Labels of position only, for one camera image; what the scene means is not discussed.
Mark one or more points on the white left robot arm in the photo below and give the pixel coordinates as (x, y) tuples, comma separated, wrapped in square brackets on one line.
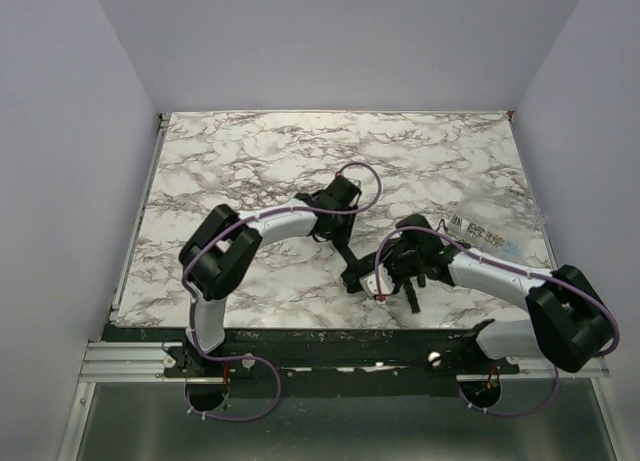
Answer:
[(217, 256)]

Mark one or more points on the black folding umbrella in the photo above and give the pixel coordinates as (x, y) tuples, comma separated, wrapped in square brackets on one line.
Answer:
[(356, 268)]

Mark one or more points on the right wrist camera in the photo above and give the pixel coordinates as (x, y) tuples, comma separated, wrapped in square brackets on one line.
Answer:
[(379, 287)]

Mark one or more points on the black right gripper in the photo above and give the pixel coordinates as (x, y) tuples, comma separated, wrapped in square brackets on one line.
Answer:
[(405, 273)]

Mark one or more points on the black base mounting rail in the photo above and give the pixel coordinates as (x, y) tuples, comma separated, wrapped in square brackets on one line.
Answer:
[(257, 363)]

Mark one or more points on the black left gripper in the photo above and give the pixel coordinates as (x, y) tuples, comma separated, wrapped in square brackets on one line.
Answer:
[(351, 274)]

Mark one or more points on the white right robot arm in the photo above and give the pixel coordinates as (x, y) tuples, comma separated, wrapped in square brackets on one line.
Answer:
[(567, 324)]

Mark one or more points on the clear plastic screw box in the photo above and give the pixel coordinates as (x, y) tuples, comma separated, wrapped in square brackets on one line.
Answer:
[(500, 221)]

